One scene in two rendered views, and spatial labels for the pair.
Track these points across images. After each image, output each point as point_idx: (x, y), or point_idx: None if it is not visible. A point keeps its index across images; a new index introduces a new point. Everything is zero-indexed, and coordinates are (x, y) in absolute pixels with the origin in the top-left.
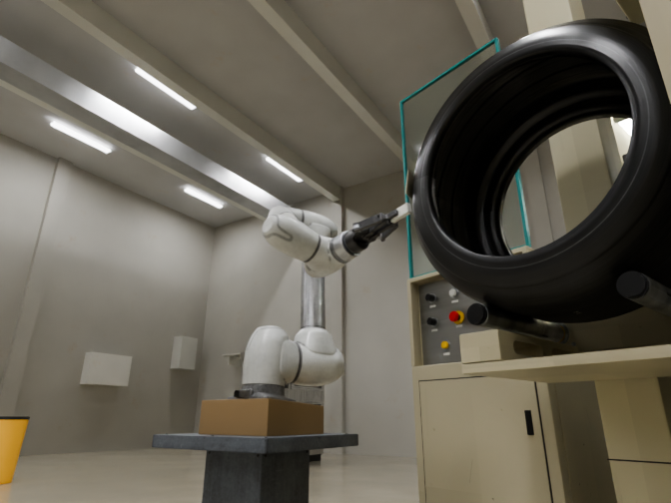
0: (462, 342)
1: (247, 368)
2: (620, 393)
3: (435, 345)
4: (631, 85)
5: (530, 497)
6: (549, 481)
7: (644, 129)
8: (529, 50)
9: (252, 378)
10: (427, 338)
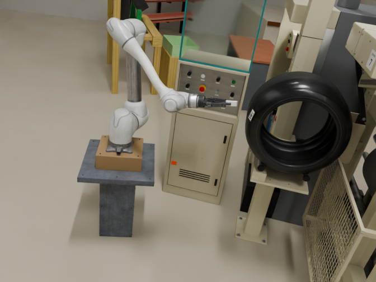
0: (253, 174)
1: (117, 137)
2: None
3: None
4: (337, 139)
5: (217, 160)
6: (225, 156)
7: (332, 152)
8: (321, 104)
9: (121, 142)
10: (182, 91)
